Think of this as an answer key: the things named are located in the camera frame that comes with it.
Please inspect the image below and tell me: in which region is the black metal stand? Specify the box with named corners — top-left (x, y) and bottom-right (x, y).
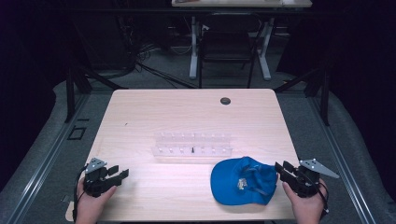
top-left (274, 59), bottom-right (332, 127)
top-left (64, 18), bottom-right (129, 123)

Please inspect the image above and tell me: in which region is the black cable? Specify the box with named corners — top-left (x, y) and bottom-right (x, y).
top-left (72, 164), bottom-right (89, 223)
top-left (306, 174), bottom-right (331, 218)

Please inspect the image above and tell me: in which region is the clear acrylic rack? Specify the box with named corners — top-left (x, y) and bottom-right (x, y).
top-left (150, 131), bottom-right (233, 158)

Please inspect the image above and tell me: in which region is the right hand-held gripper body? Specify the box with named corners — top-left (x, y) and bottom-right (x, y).
top-left (288, 158), bottom-right (341, 199)

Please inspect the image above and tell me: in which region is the person's right hand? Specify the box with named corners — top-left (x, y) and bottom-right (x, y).
top-left (281, 178), bottom-right (329, 224)

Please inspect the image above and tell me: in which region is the black chair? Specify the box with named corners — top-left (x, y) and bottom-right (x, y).
top-left (197, 12), bottom-right (265, 90)

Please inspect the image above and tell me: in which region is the white-legged desk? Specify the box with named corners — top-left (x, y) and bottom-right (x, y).
top-left (171, 0), bottom-right (313, 81)

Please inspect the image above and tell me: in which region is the blue baseball cap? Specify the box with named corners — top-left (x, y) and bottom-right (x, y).
top-left (209, 156), bottom-right (279, 206)

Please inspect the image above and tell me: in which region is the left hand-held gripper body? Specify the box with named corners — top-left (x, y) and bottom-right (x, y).
top-left (82, 157), bottom-right (117, 198)

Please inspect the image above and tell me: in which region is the person's left hand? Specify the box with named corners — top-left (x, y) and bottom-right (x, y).
top-left (75, 178), bottom-right (118, 224)

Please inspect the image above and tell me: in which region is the bundle of floor cables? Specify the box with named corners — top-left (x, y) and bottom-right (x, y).
top-left (118, 15), bottom-right (200, 90)

